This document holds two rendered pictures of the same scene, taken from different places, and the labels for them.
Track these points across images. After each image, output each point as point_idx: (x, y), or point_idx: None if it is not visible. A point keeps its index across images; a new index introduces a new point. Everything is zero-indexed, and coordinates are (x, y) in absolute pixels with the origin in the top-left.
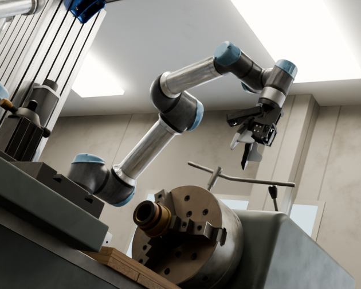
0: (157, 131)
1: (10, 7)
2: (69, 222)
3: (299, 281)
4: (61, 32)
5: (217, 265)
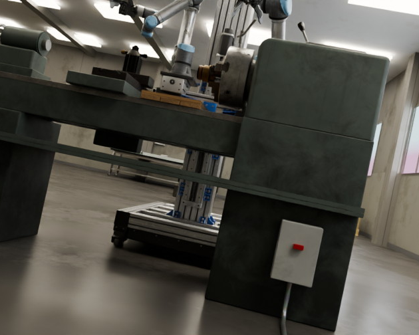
0: (271, 25)
1: (174, 6)
2: (104, 84)
3: (297, 74)
4: (231, 0)
5: (229, 83)
